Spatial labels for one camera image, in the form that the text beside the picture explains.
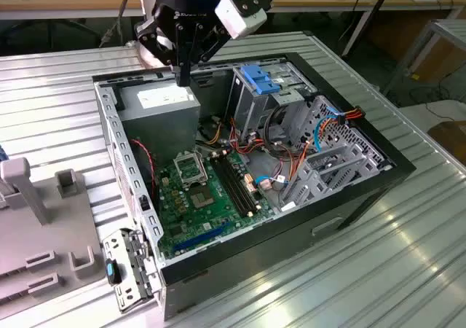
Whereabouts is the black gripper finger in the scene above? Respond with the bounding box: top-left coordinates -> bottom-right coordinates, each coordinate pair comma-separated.
136,16 -> 185,87
183,23 -> 229,87

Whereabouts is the blue data wire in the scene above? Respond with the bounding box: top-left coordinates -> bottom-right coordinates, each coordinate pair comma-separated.
313,106 -> 345,153

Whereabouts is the orange power wire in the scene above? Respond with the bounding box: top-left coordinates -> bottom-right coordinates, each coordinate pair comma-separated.
287,105 -> 363,183

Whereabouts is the blue empty disk carrier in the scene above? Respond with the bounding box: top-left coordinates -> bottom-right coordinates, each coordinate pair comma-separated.
240,64 -> 283,96

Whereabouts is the metal disk bay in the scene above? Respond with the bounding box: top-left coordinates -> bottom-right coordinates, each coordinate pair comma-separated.
278,96 -> 396,212

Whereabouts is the metal drive cage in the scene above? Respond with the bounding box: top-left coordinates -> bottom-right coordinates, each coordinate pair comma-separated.
225,60 -> 317,139

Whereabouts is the grey power supply unit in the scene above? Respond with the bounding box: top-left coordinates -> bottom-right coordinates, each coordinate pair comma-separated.
116,79 -> 202,168

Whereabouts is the metal socket cover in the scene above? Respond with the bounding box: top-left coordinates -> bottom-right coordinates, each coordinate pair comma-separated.
173,151 -> 209,190

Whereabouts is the black RAM slot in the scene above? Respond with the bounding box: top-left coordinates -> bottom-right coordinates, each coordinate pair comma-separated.
210,158 -> 244,219
223,155 -> 256,214
214,157 -> 248,217
218,156 -> 253,216

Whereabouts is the green motherboard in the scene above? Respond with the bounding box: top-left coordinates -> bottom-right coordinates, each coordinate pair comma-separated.
156,149 -> 277,259

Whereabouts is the blue expansion slot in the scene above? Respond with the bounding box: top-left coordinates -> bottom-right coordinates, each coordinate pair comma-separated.
173,221 -> 231,253

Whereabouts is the black open PC case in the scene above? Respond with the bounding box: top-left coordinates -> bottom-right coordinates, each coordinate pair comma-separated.
91,52 -> 417,321

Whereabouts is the grey parts rack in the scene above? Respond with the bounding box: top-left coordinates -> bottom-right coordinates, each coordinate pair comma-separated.
0,156 -> 106,305

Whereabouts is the large cardboard box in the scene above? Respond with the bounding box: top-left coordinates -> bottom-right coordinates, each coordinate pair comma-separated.
367,12 -> 466,83

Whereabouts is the black blue latch clip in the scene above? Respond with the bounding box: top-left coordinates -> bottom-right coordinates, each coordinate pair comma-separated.
104,257 -> 123,285

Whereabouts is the small cardboard box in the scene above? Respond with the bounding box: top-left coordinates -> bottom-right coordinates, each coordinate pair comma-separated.
426,120 -> 466,161

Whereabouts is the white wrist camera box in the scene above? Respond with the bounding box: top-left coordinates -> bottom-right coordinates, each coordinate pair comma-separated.
214,0 -> 268,40

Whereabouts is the yellow wire bundle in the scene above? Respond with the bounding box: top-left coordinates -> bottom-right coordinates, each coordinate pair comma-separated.
202,116 -> 229,145

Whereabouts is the black cable loop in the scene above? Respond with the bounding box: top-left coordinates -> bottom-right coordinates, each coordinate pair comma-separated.
262,105 -> 292,150

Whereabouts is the orange black wire bundle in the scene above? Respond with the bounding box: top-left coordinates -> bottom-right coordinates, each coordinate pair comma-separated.
227,114 -> 294,163

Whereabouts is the red black twisted wire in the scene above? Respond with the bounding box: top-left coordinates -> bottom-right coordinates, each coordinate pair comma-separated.
130,138 -> 158,198

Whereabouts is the thin blue wire white plug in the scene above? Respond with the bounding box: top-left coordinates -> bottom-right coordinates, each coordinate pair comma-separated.
253,173 -> 291,191

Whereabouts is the metal card retainer bracket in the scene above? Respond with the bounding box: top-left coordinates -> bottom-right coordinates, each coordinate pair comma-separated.
103,227 -> 163,314

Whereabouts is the aluminium frame table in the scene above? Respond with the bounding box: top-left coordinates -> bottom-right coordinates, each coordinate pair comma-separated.
382,18 -> 466,99

